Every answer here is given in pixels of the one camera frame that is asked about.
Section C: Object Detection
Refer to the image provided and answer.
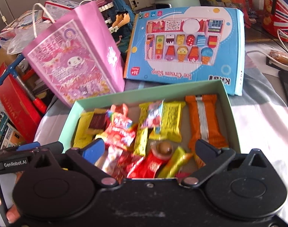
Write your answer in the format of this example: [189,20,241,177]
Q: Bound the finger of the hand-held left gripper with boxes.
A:
[2,142,41,153]
[28,141,64,158]

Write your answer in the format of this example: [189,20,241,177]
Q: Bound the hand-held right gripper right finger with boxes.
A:
[181,139,269,187]

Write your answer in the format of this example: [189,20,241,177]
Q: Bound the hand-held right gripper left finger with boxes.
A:
[26,139,117,186]

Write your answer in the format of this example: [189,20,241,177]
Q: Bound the orange red chips packet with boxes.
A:
[192,154,207,172]

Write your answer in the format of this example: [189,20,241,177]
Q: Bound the clear white snack packet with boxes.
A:
[100,147,122,173]

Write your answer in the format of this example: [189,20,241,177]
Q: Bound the yellow foil snack packet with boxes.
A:
[72,110,97,148]

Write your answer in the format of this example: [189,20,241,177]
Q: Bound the orange packet with silver stripe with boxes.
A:
[185,94,230,152]

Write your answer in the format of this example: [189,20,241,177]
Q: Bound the brown gold chocolate packet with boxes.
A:
[88,112,109,130]

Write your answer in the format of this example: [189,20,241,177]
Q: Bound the red rainbow candy bag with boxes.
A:
[95,104,138,150]

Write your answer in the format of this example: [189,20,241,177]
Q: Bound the red white snack packet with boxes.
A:
[118,151,137,178]

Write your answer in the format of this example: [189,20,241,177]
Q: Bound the long yellow bar packet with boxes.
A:
[157,146,194,178]

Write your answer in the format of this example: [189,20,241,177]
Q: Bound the mint green cardboard box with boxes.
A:
[58,80,241,182]

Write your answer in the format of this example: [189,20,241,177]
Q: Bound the yellow cracker packet blue label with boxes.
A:
[149,101,186,143]

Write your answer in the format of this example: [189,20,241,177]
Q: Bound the small round jelly cup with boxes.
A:
[151,142,175,160]

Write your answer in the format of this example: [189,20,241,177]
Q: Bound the long yellow cheese stick packet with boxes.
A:
[134,103,150,156]

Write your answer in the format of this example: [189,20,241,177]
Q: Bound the pink snack packet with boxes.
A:
[147,99,164,133]

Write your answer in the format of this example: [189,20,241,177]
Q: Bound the person's left hand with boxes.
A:
[0,193,21,224]

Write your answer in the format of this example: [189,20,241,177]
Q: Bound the colourful printed box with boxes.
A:
[0,111,25,150]

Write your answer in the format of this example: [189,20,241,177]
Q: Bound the blue scooter with red grip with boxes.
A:
[0,54,47,114]

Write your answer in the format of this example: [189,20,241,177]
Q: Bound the red cardboard box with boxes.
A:
[0,63,44,145]

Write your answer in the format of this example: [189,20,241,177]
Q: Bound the pink grey checked cloth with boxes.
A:
[33,35,288,218]

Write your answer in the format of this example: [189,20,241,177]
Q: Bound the pink cartoon gift bag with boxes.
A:
[22,0,125,108]

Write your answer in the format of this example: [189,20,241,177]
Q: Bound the blue toy box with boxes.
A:
[123,7,247,97]

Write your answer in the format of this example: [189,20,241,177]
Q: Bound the clear plastic bag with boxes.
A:
[0,30,34,55]

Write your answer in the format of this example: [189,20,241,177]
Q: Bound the brown wrapped pastry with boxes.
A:
[269,50,288,64]

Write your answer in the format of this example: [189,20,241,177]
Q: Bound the teal dinosaur toy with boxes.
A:
[98,0,135,52]

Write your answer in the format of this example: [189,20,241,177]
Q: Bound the pale printed box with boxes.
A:
[2,9,45,32]

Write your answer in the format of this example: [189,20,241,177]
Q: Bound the white toy car box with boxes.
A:
[43,0,82,22]

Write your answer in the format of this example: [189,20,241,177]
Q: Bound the flag pattern biscuit tin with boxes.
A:
[262,0,288,43]

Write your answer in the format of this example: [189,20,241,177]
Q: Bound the white power cable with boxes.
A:
[244,28,288,63]

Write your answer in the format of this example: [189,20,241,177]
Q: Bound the white wall socket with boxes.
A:
[128,0,155,11]

